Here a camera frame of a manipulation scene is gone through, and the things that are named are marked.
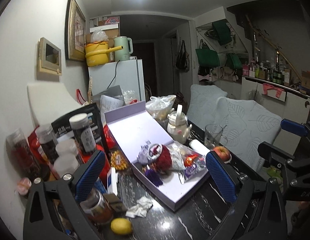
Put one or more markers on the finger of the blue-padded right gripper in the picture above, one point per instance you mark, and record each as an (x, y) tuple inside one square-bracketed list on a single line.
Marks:
[(273, 154), (293, 127)]

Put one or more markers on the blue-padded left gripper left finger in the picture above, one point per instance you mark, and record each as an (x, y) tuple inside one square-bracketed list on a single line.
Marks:
[(81, 190)]

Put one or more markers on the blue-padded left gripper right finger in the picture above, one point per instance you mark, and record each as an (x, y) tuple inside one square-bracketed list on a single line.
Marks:
[(222, 180)]

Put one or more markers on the red gold candy packet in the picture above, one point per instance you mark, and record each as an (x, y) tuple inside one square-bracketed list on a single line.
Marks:
[(189, 159)]

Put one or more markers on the red fluffy soft object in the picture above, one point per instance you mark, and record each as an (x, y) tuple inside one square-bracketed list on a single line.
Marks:
[(163, 161)]

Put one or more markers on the purple embroidered drawstring pouch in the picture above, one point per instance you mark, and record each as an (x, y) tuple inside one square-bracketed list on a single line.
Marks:
[(147, 159)]

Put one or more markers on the clear plastic bag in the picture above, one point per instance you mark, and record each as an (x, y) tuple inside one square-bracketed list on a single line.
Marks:
[(178, 153)]

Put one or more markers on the orange contents plastic jar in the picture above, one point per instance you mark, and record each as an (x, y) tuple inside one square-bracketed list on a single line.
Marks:
[(96, 208)]

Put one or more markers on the red canister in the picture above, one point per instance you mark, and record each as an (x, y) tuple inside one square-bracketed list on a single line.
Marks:
[(96, 165)]

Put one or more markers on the small blue white carton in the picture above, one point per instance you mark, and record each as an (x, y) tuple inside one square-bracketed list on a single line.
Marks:
[(112, 180)]

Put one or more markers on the light blue leaf cushion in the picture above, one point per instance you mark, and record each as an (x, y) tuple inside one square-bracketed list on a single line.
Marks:
[(245, 123)]

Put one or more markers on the red apple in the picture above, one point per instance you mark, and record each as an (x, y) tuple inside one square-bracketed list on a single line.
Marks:
[(223, 153)]

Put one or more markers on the purple snack packet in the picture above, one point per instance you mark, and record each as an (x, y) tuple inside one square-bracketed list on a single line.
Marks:
[(197, 166)]

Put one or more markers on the dark jar white lid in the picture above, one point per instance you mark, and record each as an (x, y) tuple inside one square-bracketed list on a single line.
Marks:
[(83, 133)]

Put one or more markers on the waffle snack packet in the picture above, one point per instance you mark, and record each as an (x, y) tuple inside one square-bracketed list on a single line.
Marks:
[(118, 161)]

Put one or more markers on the clear drinking glass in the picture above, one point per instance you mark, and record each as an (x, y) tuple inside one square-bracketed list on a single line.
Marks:
[(214, 136)]

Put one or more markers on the yellow lemon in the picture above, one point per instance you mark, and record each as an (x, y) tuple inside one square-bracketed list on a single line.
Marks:
[(121, 226)]

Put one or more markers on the white crumpled tissue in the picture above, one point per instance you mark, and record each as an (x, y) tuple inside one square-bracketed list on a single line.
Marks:
[(140, 209)]

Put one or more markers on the open lavender gift box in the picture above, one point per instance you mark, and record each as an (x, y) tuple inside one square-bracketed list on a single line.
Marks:
[(131, 126)]

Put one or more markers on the white ceramic teapot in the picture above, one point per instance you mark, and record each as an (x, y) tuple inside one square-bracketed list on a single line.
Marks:
[(177, 126)]

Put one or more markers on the white plastic bag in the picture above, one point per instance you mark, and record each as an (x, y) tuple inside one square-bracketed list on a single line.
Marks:
[(160, 107)]

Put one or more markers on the green tote bag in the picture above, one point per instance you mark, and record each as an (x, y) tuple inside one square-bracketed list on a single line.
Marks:
[(206, 57)]

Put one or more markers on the white mini fridge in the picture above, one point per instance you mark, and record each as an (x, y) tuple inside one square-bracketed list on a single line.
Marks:
[(127, 74)]

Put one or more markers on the yellow pot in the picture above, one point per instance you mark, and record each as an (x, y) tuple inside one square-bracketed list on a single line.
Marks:
[(98, 53)]

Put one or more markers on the green electric kettle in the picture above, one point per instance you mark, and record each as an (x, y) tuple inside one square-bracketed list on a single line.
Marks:
[(126, 50)]

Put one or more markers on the gold framed picture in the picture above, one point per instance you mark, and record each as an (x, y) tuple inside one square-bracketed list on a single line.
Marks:
[(75, 32)]

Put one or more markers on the small beige wall frame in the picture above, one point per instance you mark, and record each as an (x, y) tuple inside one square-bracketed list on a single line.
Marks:
[(49, 58)]

